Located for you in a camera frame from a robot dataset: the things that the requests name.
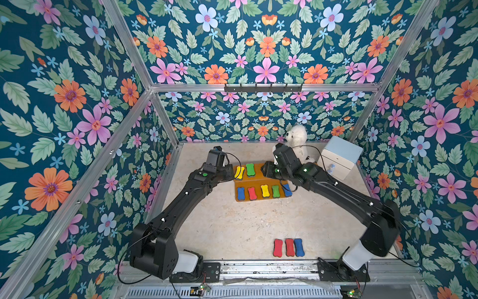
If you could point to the large cream plush dog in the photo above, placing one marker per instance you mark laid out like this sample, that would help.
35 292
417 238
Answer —
296 139

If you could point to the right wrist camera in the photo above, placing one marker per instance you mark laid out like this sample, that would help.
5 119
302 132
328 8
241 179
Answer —
285 156

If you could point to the black wall hook rail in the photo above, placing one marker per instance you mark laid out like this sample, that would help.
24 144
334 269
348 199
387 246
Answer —
267 88

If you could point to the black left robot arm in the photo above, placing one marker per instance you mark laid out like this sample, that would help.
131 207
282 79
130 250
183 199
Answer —
153 248

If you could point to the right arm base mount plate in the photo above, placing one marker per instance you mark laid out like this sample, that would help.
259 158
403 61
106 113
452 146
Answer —
337 271

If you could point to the white three drawer cabinet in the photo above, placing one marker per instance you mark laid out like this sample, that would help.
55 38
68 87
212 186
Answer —
341 156

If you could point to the orange wooden two-tier shelf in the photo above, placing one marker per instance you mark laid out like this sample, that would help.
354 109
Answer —
256 182

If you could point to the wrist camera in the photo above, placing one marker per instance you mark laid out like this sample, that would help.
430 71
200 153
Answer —
215 160
285 156

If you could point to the blue eraser shelf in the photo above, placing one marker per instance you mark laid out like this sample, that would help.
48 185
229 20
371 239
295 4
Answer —
299 250
240 194
287 190

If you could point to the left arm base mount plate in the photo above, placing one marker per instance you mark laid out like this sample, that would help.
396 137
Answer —
208 272

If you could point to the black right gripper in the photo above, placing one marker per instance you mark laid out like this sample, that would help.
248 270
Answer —
269 170

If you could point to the yellow eraser shelf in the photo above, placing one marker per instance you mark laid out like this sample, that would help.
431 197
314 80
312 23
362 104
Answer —
239 173
265 191

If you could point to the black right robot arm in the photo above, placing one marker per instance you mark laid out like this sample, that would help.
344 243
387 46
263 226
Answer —
382 220

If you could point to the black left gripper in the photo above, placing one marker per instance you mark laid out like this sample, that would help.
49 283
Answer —
228 169

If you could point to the green eraser shelf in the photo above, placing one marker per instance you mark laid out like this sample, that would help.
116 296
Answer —
250 170
276 191

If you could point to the red eraser shelf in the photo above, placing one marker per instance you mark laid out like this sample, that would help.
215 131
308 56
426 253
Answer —
278 248
252 194

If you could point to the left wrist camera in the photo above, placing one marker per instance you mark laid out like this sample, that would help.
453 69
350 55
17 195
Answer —
215 160

